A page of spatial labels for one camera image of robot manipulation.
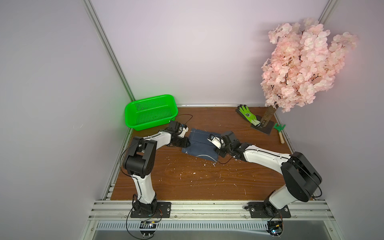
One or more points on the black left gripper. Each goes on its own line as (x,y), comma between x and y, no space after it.
(184,142)

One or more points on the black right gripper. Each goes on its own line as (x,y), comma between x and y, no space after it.
(222,148)

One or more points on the blue printed pillowcase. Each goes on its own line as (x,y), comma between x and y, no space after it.
(200,146)

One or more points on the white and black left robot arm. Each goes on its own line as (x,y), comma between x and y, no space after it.
(139,162)

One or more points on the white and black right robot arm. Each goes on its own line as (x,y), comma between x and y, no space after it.
(301,178)

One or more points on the green and black work glove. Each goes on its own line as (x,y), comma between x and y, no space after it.
(248,115)

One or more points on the green plastic basket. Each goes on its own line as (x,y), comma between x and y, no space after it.
(150,112)

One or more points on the pink artificial blossom tree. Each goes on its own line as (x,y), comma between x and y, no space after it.
(303,63)

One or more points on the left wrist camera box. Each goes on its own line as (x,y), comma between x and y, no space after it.
(177,129)

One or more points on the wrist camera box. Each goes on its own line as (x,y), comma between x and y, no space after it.
(223,141)
(177,129)

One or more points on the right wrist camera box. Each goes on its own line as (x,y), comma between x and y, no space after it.
(223,141)

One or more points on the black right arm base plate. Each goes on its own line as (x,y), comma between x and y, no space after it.
(266,210)

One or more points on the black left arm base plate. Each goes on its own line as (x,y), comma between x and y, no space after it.
(153,210)

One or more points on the right circuit board under rail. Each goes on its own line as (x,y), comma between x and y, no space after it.
(275,228)

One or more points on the circuit board under rail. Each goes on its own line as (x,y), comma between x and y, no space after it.
(275,228)
(148,229)

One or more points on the left circuit board under rail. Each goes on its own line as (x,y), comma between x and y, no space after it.
(148,229)

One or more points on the aluminium front rail frame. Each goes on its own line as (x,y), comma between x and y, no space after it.
(206,215)

